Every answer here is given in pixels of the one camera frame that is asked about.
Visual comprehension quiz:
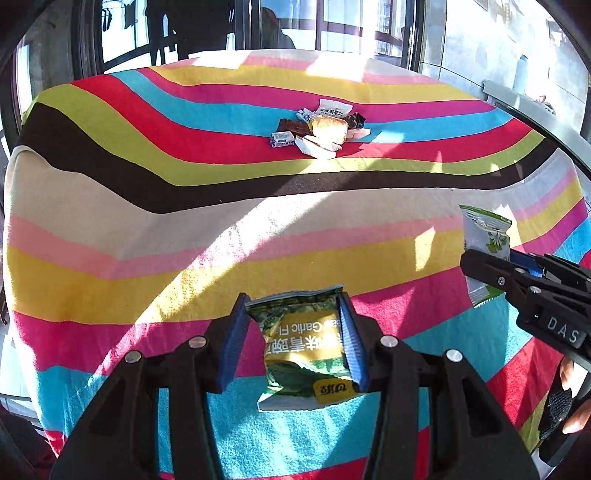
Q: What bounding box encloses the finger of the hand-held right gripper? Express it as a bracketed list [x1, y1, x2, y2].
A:
[510, 249, 591, 319]
[460, 249, 546, 320]

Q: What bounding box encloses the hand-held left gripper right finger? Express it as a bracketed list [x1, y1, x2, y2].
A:
[335, 292, 540, 480]

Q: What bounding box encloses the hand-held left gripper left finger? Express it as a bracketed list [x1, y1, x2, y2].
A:
[50, 292, 252, 480]

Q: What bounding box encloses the white green snack packet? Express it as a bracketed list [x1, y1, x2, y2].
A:
[458, 204, 513, 308]

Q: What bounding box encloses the green pea snack packet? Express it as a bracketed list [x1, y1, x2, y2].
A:
[245, 285, 361, 412]

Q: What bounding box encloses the white snack packet orange print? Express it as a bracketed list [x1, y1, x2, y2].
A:
[294, 135, 343, 160]

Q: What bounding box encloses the person's right hand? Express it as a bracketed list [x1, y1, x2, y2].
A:
[538, 356, 591, 464]

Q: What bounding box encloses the striped colourful tablecloth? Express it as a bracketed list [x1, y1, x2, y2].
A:
[2, 48, 591, 480]

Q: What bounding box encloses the grey window ledge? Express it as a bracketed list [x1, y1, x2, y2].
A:
[482, 79, 591, 153]

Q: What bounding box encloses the white bottle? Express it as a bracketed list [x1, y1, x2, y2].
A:
[513, 54, 529, 93]

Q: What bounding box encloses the golden bread packet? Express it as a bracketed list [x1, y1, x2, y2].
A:
[308, 115, 348, 145]

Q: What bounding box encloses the white packet dark print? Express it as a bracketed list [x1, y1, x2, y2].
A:
[316, 98, 354, 121]

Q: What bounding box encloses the glass window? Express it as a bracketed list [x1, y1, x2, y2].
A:
[99, 0, 155, 70]

